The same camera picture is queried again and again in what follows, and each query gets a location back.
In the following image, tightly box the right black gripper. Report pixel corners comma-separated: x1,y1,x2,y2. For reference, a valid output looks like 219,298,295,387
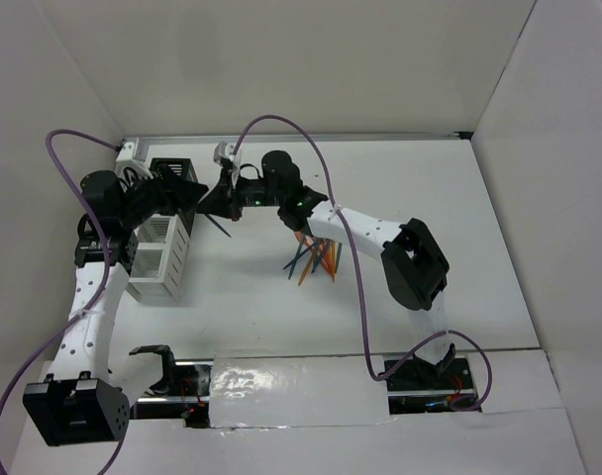
196,168,283,223

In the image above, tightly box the teal plastic knife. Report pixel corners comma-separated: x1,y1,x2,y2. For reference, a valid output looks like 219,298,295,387
203,214,232,238

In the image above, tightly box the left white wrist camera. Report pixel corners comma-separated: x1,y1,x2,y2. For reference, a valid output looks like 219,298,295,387
115,141,151,177

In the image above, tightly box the blue plastic knife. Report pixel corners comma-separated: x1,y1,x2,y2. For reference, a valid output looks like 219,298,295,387
282,242,316,270

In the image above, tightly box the black utensil caddy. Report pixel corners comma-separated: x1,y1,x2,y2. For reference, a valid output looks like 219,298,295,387
150,157,198,236

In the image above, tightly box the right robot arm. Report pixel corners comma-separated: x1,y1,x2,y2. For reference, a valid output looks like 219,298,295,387
198,142,455,388

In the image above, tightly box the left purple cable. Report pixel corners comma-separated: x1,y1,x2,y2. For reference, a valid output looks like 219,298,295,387
0,129,129,474

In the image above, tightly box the teal plastic fork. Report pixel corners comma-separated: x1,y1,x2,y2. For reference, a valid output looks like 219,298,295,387
333,242,343,277

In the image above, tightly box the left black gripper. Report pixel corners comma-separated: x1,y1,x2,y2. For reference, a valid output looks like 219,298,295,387
118,163,208,230

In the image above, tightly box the yellow plastic spoon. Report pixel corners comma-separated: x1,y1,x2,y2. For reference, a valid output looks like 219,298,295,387
329,240,337,282

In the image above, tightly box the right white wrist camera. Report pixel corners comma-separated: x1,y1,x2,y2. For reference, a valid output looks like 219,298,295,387
214,142,242,184

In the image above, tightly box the white utensil caddy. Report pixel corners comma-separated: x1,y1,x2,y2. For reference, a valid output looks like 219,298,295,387
128,215,190,302

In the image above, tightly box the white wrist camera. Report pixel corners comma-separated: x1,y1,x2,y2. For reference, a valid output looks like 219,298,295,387
115,141,151,177
214,142,242,184

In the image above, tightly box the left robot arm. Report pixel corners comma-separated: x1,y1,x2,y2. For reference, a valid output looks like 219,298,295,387
23,158,208,446

